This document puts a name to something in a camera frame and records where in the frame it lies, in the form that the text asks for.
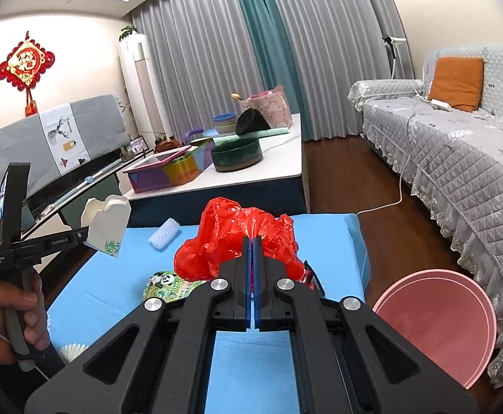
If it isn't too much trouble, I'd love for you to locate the white paper carton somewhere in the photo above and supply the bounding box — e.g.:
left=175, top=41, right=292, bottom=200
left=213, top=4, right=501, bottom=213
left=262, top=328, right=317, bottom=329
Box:
left=81, top=195, right=132, bottom=258

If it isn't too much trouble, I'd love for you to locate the pink plastic plate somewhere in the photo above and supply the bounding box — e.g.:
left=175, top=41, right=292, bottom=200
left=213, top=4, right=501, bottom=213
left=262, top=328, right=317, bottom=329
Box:
left=371, top=269, right=498, bottom=390

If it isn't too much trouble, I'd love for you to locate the green panda snack packet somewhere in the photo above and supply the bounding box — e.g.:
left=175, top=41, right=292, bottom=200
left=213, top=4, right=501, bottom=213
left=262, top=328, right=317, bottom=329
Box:
left=142, top=270, right=210, bottom=308

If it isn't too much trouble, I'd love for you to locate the white standing air conditioner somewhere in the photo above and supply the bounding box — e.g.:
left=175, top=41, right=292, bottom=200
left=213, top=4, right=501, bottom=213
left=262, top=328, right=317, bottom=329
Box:
left=118, top=34, right=171, bottom=149

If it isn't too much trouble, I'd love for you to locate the white floor lamp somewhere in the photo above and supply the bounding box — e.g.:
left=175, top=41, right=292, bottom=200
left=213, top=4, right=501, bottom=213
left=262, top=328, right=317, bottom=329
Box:
left=382, top=34, right=408, bottom=81

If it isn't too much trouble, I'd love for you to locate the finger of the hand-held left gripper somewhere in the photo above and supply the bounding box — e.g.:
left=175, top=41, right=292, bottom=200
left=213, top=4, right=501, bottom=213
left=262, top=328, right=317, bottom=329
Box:
left=40, top=229, right=90, bottom=254

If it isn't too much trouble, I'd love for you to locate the brown teapot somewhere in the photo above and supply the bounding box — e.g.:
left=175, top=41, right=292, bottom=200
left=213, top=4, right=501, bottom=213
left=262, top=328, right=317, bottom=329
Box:
left=154, top=135, right=179, bottom=154

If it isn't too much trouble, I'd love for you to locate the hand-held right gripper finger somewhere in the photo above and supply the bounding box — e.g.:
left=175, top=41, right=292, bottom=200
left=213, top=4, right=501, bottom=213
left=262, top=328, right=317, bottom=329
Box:
left=252, top=236, right=480, bottom=414
left=24, top=236, right=253, bottom=414

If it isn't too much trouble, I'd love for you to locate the grey curtain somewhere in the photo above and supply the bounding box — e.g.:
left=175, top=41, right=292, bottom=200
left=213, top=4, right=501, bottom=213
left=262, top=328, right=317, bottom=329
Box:
left=262, top=0, right=413, bottom=140
left=129, top=0, right=264, bottom=139

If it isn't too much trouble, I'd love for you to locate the dark green round basin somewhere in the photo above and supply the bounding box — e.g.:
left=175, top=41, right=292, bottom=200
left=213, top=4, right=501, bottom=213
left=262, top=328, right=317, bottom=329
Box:
left=210, top=137, right=264, bottom=174

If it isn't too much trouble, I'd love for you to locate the black hat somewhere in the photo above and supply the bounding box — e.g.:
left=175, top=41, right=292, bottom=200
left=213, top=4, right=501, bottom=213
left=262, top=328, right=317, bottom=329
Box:
left=235, top=107, right=272, bottom=136

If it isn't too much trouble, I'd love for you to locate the small photo frame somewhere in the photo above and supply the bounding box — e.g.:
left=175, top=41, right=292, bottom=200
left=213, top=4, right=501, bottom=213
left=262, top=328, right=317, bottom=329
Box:
left=128, top=135, right=151, bottom=156

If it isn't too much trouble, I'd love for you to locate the light green board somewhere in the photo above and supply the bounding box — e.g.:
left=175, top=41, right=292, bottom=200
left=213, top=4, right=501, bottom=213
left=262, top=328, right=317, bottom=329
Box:
left=214, top=127, right=294, bottom=146

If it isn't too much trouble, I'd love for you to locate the white scrub brush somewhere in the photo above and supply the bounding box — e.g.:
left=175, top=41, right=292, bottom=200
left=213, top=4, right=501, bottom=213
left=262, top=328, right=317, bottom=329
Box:
left=148, top=218, right=180, bottom=250

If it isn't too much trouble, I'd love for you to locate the colourful storage box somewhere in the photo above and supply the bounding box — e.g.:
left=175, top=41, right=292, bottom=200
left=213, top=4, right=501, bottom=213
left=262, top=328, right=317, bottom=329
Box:
left=123, top=145, right=214, bottom=194

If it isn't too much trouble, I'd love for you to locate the blue mat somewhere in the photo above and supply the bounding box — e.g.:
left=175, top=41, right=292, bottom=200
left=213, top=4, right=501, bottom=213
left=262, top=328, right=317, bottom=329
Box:
left=45, top=213, right=371, bottom=414

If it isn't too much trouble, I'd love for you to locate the dark television cabinet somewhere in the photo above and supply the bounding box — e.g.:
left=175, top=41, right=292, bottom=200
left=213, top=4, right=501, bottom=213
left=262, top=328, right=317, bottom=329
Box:
left=16, top=149, right=153, bottom=236

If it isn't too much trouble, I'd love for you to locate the pink woven basket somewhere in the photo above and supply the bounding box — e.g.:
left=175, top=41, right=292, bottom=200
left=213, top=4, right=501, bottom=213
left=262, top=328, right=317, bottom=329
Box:
left=239, top=85, right=296, bottom=129

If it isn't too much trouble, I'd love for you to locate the orange cushion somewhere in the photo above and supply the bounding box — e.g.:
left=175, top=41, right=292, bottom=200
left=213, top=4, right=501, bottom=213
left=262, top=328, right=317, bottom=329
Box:
left=426, top=56, right=485, bottom=112

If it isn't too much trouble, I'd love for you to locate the white coffee table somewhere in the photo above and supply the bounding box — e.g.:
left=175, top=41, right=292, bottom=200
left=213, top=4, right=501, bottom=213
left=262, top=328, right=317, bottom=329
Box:
left=121, top=113, right=309, bottom=217

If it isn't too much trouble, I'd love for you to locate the stack of blue bowls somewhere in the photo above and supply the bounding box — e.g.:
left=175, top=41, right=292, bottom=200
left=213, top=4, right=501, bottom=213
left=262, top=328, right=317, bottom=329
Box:
left=212, top=113, right=239, bottom=132

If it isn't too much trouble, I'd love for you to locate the red plastic bag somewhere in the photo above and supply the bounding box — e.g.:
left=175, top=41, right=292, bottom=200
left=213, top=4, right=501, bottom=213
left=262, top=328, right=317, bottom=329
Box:
left=174, top=197, right=309, bottom=286

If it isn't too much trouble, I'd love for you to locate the television with grey cover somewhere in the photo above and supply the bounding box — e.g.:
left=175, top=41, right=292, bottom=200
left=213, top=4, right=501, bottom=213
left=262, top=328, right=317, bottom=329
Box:
left=0, top=93, right=128, bottom=191

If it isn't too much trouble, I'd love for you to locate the pink framed lid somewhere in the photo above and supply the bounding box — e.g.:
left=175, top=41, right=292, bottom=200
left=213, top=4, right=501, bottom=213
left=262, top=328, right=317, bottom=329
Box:
left=123, top=145, right=192, bottom=175

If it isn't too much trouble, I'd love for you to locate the white power cable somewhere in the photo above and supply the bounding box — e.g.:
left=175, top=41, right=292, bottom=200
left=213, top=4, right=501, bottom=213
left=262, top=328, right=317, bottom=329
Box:
left=357, top=78, right=434, bottom=216

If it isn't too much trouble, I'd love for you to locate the teal curtain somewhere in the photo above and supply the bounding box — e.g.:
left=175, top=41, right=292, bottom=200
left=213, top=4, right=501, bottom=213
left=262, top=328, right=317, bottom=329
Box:
left=229, top=0, right=313, bottom=142

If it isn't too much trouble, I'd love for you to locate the red snack wrapper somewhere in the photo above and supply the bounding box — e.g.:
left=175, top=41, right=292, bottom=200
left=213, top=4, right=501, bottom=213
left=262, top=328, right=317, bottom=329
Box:
left=301, top=260, right=326, bottom=297

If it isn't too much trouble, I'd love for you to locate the white paper cupcake liner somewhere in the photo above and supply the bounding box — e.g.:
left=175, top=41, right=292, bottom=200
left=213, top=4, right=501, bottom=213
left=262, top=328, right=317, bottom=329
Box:
left=59, top=342, right=89, bottom=362

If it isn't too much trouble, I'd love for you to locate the red knot wall ornament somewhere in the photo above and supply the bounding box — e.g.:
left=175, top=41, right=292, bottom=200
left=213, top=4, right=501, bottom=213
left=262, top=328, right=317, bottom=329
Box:
left=0, top=30, right=57, bottom=117

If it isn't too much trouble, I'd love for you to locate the grey quilted sofa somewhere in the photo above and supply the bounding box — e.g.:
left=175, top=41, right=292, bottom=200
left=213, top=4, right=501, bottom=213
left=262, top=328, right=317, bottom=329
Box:
left=347, top=45, right=503, bottom=390

